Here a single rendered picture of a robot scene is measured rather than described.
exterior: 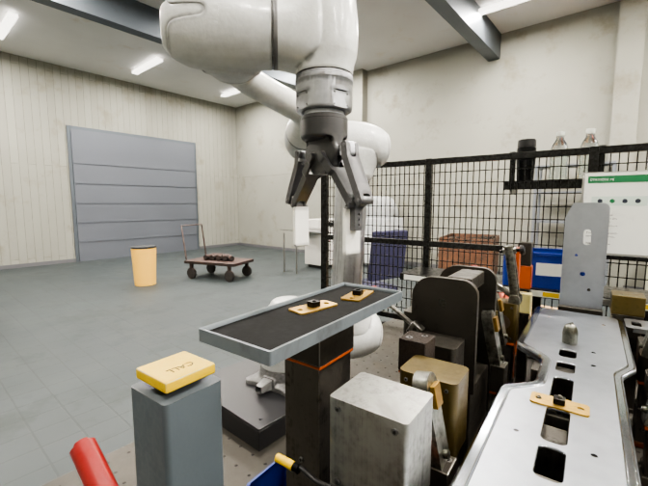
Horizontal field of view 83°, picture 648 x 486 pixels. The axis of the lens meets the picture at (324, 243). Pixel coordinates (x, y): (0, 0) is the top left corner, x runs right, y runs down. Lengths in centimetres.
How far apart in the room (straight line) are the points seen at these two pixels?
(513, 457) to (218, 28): 70
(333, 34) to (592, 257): 112
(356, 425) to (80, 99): 1026
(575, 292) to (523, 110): 630
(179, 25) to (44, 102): 970
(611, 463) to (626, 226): 117
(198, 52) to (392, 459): 58
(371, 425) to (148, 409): 24
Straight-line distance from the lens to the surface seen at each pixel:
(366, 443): 47
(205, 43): 60
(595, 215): 144
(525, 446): 65
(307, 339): 49
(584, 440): 70
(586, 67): 759
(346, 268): 115
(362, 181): 53
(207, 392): 45
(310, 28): 60
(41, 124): 1017
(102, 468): 40
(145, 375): 45
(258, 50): 60
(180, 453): 46
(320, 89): 58
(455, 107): 799
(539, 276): 155
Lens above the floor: 134
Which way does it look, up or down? 6 degrees down
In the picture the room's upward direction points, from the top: straight up
